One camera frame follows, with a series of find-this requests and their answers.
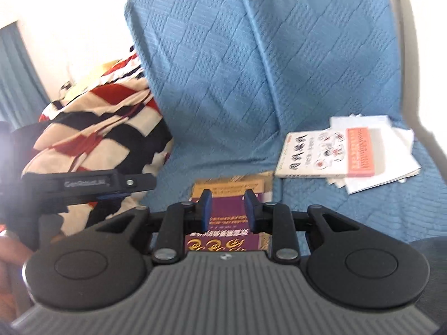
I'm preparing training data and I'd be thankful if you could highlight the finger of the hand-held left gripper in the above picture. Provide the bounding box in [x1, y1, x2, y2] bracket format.
[21, 169, 158, 206]

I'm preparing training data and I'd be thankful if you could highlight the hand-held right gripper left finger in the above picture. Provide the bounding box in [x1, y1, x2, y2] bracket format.
[94, 189, 212, 263]

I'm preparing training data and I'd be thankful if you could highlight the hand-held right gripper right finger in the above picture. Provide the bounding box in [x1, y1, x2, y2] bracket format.
[243, 189, 353, 262]

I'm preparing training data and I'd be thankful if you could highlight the purple book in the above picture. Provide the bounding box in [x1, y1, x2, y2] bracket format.
[183, 190, 271, 255]

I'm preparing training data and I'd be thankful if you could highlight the beige painting-cover book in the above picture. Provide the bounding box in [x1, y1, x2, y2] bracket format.
[190, 171, 275, 252]

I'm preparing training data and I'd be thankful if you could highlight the white cartoon-cover book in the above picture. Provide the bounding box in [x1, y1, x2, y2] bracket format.
[274, 127, 378, 179]

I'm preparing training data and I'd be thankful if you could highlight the white paper sheet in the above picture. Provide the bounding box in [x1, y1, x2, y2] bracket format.
[344, 126, 421, 194]
[329, 114, 392, 130]

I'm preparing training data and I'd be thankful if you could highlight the person's left hand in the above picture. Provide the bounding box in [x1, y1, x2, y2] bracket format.
[0, 237, 34, 287]

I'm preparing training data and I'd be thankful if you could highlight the red black striped blanket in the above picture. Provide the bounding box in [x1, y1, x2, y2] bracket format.
[21, 51, 175, 234]

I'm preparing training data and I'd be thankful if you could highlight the yellow pillow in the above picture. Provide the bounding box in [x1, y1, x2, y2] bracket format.
[59, 61, 119, 105]

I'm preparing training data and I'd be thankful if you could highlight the teal curtain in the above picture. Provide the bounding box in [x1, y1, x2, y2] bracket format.
[0, 21, 50, 123]

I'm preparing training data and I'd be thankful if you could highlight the blue textured sofa cover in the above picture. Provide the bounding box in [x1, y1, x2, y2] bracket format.
[124, 0, 447, 252]

